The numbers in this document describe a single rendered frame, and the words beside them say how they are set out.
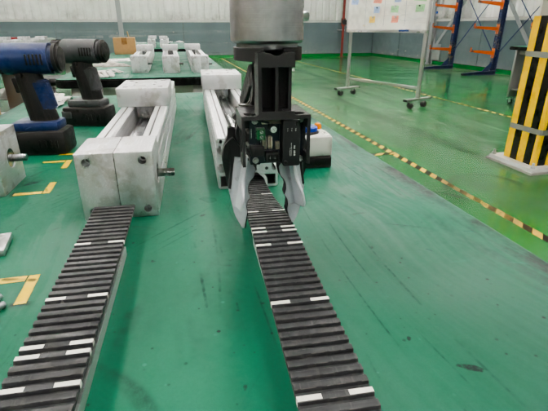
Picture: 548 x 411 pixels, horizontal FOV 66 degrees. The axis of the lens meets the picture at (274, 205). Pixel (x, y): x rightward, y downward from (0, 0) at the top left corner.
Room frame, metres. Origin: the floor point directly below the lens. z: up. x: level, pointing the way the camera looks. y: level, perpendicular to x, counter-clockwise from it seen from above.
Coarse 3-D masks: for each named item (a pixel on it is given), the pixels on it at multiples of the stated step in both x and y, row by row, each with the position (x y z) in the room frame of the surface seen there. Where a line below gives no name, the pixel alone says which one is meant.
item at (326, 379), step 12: (300, 372) 0.22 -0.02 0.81; (312, 372) 0.22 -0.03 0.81; (324, 372) 0.22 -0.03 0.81; (336, 372) 0.22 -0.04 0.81; (348, 372) 0.22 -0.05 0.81; (360, 372) 0.22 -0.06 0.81; (300, 384) 0.21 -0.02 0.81; (312, 384) 0.21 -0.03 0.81; (324, 384) 0.21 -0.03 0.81; (336, 384) 0.21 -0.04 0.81; (348, 384) 0.21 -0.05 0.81; (360, 384) 0.21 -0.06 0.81
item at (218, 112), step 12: (204, 96) 1.28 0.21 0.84; (216, 96) 1.10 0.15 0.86; (228, 96) 1.29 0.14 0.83; (216, 108) 0.92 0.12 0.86; (228, 108) 1.07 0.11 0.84; (216, 120) 0.79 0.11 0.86; (228, 120) 0.93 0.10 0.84; (216, 132) 0.69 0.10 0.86; (216, 144) 0.65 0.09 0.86; (216, 156) 0.66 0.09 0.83; (216, 168) 0.69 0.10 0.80; (264, 168) 0.67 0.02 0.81; (276, 168) 0.67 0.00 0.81; (276, 180) 0.67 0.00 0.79
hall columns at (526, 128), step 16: (544, 0) 3.36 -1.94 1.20; (544, 16) 3.29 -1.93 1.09; (544, 32) 3.26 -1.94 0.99; (528, 48) 3.36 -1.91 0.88; (544, 48) 3.22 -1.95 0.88; (528, 64) 3.33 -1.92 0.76; (544, 64) 3.19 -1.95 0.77; (528, 80) 3.30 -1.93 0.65; (544, 80) 3.16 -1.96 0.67; (528, 96) 3.26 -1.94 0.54; (544, 96) 3.13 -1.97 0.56; (528, 112) 3.23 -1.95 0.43; (544, 112) 3.09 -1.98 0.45; (512, 128) 3.35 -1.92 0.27; (528, 128) 3.19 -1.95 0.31; (544, 128) 3.08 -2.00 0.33; (512, 144) 3.31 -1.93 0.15; (528, 144) 3.16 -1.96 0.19; (544, 144) 3.09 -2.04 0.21; (528, 160) 3.12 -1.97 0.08; (544, 160) 3.10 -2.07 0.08
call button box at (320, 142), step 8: (312, 136) 0.77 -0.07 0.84; (320, 136) 0.77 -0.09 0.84; (328, 136) 0.77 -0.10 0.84; (312, 144) 0.76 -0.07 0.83; (320, 144) 0.77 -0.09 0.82; (328, 144) 0.77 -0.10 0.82; (312, 152) 0.76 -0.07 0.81; (320, 152) 0.77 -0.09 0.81; (328, 152) 0.77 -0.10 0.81; (312, 160) 0.76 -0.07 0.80; (320, 160) 0.77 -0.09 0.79; (328, 160) 0.77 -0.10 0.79
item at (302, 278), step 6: (264, 276) 0.33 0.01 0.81; (270, 276) 0.33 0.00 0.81; (276, 276) 0.33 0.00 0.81; (282, 276) 0.33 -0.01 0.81; (288, 276) 0.33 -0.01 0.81; (294, 276) 0.33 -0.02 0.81; (300, 276) 0.33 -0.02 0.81; (306, 276) 0.33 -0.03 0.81; (312, 276) 0.34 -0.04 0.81; (264, 282) 0.33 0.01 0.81; (270, 282) 0.32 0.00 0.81; (276, 282) 0.32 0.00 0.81; (282, 282) 0.32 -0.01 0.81; (288, 282) 0.32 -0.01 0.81; (294, 282) 0.32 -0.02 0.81; (300, 282) 0.32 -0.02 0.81; (306, 282) 0.32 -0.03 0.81; (312, 282) 0.33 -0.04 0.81; (318, 282) 0.33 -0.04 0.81
